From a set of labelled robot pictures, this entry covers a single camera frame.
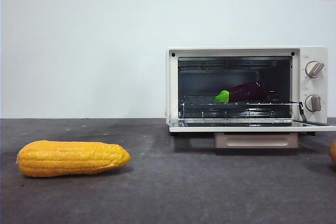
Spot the orange round fruit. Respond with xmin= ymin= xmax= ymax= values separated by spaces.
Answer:
xmin=330 ymin=139 xmax=336 ymax=166

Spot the metal wire oven rack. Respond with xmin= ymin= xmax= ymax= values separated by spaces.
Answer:
xmin=180 ymin=94 xmax=302 ymax=119

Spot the oven door with glass window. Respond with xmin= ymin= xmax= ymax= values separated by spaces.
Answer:
xmin=169 ymin=102 xmax=336 ymax=149

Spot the yellow corn cob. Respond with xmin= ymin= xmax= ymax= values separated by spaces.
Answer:
xmin=17 ymin=140 xmax=131 ymax=178

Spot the purple eggplant with green stem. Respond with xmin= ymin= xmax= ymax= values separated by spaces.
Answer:
xmin=214 ymin=81 xmax=270 ymax=104

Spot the beige oven knob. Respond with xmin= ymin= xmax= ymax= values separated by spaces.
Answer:
xmin=306 ymin=61 xmax=325 ymax=79
xmin=304 ymin=94 xmax=323 ymax=112

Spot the white Toshiba toaster oven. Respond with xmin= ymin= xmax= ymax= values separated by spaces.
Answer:
xmin=165 ymin=46 xmax=329 ymax=137

